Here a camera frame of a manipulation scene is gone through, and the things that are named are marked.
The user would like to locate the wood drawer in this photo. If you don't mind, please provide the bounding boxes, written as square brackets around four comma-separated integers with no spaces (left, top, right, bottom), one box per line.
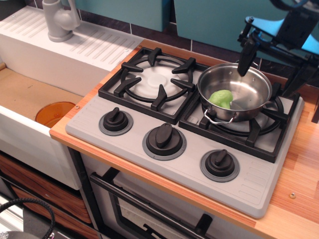
[0,152,91,223]
[11,186,102,239]

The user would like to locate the black left stove knob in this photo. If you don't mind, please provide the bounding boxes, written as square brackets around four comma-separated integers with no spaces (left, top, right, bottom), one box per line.
[99,107,134,136]

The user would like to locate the black stove knob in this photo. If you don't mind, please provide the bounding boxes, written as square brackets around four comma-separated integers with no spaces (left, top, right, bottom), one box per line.
[142,123,187,161]
[200,149,240,183]
[99,107,134,136]

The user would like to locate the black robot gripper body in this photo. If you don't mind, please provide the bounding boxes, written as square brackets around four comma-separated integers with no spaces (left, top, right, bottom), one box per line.
[238,11,319,63]

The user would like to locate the black left burner grate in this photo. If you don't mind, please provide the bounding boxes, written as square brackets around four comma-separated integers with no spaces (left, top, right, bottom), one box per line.
[98,47,208,124]

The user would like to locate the upper wood drawer front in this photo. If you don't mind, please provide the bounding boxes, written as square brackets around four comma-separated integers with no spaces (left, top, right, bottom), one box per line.
[0,152,91,223]

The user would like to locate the lower wood drawer front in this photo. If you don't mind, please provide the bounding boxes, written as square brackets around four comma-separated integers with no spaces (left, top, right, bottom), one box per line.
[11,186,102,239]

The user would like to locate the black middle stove knob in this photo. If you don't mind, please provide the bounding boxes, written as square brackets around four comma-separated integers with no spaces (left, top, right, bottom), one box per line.
[142,123,187,161]

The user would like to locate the black burner grate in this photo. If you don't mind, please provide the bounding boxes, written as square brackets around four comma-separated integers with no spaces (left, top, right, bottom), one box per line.
[179,83,304,163]
[98,47,208,124]

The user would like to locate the grey toy faucet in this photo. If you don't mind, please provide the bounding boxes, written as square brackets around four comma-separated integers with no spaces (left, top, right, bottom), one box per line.
[42,0,81,42]

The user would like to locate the black right stove knob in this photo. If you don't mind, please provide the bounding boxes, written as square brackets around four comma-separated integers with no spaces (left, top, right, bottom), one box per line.
[200,149,240,183]

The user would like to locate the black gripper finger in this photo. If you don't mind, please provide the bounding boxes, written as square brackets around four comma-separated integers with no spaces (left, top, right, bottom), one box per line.
[283,61,318,97]
[237,39,258,77]

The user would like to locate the black right burner grate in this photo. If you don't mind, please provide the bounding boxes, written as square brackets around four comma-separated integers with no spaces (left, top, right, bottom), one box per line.
[179,83,304,163]

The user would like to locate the grey toy stove top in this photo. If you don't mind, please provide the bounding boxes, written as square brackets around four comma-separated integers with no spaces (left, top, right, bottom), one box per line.
[65,65,305,220]

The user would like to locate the green toy cauliflower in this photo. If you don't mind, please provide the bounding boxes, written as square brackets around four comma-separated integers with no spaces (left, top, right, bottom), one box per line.
[208,90,233,109]

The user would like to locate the black braided cable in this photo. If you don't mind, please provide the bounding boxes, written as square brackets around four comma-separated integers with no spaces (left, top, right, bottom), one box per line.
[0,198,55,239]

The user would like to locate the brass countertop screw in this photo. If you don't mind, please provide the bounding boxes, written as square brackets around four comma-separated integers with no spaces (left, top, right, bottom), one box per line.
[289,192,296,199]

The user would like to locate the black blue robot arm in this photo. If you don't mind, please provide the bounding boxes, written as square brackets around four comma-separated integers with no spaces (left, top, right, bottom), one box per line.
[237,0,319,97]

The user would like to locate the white left burner plate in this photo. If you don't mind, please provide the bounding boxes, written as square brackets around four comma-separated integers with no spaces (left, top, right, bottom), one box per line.
[130,65,188,99]

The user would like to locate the teal right wall cabinet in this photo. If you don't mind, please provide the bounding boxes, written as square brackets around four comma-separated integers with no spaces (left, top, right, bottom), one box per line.
[174,0,288,62]

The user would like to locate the orange sink drain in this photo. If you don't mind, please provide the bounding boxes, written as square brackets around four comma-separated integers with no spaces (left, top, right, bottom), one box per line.
[35,102,75,128]

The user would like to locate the teal left wall cabinet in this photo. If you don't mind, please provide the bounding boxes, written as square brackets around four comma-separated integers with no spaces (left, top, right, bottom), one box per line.
[76,0,171,31]

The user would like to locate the oven door with handle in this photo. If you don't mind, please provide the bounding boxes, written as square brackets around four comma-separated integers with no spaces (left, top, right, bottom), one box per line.
[89,167,250,239]

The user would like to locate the teal wall cabinet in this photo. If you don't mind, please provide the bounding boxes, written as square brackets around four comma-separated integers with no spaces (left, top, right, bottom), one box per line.
[76,0,171,31]
[174,0,288,62]

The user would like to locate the white toy sink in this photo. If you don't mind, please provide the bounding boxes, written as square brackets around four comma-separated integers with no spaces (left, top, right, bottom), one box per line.
[0,6,142,190]

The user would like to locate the stainless steel pot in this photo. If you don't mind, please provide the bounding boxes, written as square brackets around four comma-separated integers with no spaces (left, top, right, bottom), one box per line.
[197,63,272,124]

